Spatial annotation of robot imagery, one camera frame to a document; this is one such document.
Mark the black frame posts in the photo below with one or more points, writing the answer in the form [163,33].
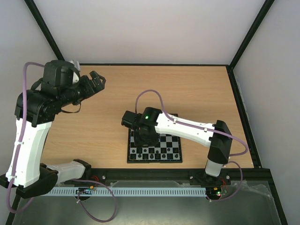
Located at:
[236,92]

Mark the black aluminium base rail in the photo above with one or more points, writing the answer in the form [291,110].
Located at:
[192,176]

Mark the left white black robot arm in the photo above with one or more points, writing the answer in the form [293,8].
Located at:
[35,111]

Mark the black and silver chessboard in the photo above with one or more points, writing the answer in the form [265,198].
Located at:
[167,150]

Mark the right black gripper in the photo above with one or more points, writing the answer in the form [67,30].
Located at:
[126,119]

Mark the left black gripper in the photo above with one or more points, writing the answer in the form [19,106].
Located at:
[90,90]

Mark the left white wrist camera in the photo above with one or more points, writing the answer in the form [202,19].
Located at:
[76,71]

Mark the light blue cable duct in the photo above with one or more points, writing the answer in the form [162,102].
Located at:
[130,191]

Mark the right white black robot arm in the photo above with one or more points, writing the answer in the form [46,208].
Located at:
[152,123]

